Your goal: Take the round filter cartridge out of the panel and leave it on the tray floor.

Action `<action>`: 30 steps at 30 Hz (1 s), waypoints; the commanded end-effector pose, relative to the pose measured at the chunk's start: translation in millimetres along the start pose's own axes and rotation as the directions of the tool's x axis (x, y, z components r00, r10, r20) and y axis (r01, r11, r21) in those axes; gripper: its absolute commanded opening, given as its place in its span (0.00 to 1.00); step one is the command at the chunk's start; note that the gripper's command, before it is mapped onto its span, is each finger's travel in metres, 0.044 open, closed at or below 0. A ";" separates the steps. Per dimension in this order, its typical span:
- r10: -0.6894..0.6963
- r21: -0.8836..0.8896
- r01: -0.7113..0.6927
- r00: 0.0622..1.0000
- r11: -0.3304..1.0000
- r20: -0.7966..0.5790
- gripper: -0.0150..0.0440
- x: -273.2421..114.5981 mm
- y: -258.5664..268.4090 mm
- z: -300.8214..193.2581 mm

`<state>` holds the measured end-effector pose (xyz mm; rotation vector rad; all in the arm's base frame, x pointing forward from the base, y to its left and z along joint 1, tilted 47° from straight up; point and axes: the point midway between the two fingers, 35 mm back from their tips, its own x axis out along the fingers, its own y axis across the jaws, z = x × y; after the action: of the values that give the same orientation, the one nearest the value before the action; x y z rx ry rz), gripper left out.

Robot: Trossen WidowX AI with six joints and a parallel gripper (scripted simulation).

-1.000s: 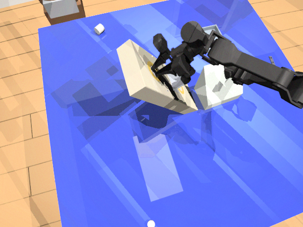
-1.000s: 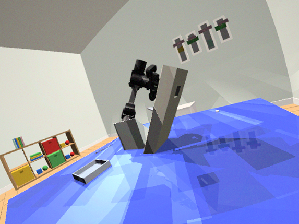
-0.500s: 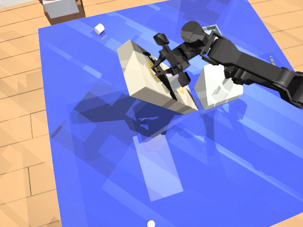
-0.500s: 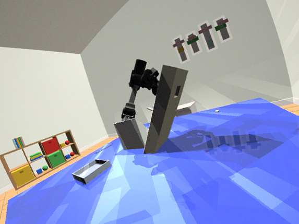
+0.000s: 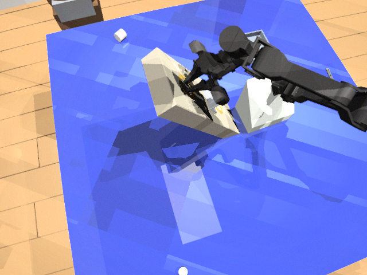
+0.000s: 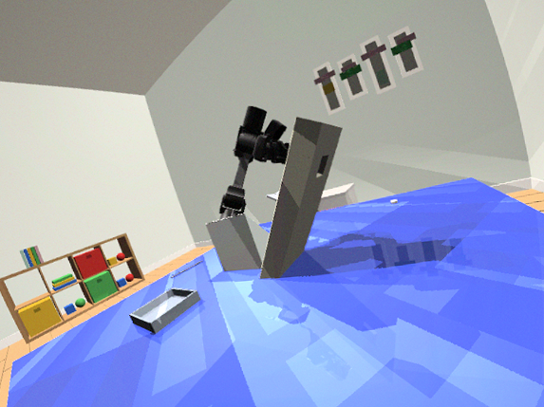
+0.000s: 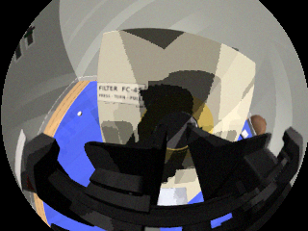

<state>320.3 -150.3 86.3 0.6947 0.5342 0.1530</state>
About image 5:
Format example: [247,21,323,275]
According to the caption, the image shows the cream service panel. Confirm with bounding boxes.
[141,48,240,138]

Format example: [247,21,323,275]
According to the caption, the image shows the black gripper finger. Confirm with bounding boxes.
[187,79,211,92]
[183,59,204,84]

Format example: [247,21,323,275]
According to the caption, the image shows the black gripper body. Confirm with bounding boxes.
[189,40,237,106]

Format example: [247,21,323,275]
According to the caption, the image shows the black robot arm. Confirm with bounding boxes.
[196,25,367,132]

